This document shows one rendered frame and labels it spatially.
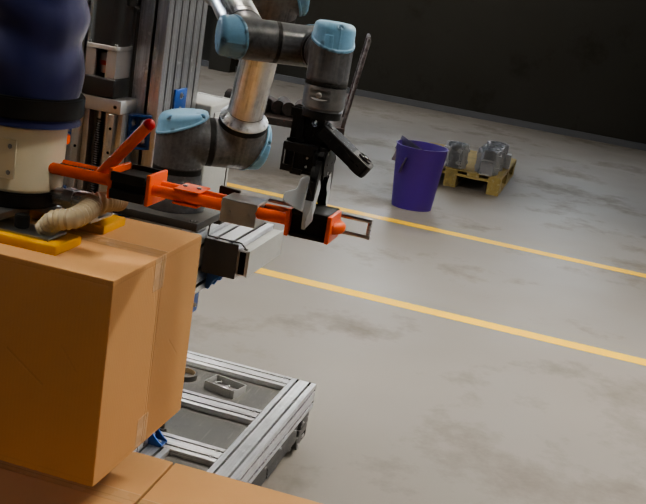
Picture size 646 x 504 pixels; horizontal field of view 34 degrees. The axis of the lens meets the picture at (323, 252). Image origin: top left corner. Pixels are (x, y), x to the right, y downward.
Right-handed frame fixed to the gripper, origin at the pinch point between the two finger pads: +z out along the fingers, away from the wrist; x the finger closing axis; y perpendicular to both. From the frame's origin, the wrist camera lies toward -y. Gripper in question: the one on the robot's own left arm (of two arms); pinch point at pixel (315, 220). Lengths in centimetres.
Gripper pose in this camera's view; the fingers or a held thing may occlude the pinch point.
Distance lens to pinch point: 190.4
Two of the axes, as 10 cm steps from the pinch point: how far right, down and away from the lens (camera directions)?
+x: -2.7, 2.2, -9.4
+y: -9.5, -2.2, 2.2
